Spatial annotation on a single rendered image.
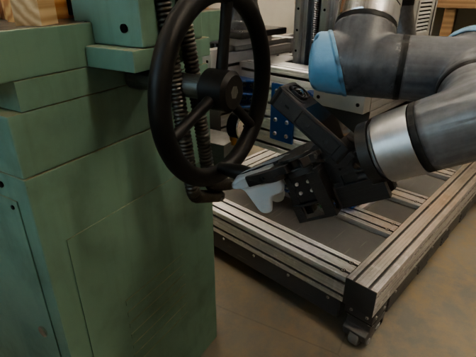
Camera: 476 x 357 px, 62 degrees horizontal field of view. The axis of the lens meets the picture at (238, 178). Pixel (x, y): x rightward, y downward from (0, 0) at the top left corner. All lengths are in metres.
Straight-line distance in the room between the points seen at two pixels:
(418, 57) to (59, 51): 0.45
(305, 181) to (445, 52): 0.20
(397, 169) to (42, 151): 0.46
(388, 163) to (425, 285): 1.18
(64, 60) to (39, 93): 0.06
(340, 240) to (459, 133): 0.95
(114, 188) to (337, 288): 0.72
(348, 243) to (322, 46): 0.90
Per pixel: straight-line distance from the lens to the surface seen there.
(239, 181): 0.53
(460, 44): 0.51
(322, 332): 1.31
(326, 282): 1.21
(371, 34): 0.51
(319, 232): 1.35
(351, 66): 0.49
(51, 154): 0.62
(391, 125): 0.43
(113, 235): 0.75
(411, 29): 1.08
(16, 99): 0.59
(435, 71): 0.49
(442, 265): 1.70
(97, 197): 0.70
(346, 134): 0.48
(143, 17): 0.58
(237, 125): 0.88
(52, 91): 0.61
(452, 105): 0.42
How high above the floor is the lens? 0.95
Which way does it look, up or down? 26 degrees down
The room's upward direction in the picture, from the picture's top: straight up
